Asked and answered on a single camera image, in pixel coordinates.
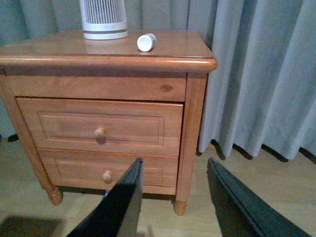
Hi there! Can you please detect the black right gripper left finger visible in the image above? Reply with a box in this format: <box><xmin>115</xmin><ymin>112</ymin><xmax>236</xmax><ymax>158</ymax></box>
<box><xmin>68</xmin><ymin>158</ymin><xmax>143</xmax><ymax>237</ymax></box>

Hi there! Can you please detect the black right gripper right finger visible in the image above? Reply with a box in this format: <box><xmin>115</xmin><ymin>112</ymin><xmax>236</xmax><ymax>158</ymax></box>
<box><xmin>207</xmin><ymin>158</ymin><xmax>310</xmax><ymax>237</ymax></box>

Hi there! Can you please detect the wooden drawer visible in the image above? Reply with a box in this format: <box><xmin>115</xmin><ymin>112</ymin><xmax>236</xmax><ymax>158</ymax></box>
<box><xmin>17</xmin><ymin>98</ymin><xmax>183</xmax><ymax>157</ymax></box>
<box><xmin>38</xmin><ymin>149</ymin><xmax>178</xmax><ymax>189</ymax></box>

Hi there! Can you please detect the wooden nightstand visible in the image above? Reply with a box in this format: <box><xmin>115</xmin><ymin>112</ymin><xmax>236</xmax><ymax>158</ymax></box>
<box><xmin>0</xmin><ymin>30</ymin><xmax>218</xmax><ymax>216</ymax></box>

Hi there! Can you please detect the grey curtain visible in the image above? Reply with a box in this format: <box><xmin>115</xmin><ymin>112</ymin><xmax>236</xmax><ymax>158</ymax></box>
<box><xmin>0</xmin><ymin>0</ymin><xmax>316</xmax><ymax>161</ymax></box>

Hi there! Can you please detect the white cylindrical air purifier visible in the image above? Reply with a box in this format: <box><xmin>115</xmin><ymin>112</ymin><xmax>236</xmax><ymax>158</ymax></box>
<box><xmin>79</xmin><ymin>0</ymin><xmax>128</xmax><ymax>40</ymax></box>

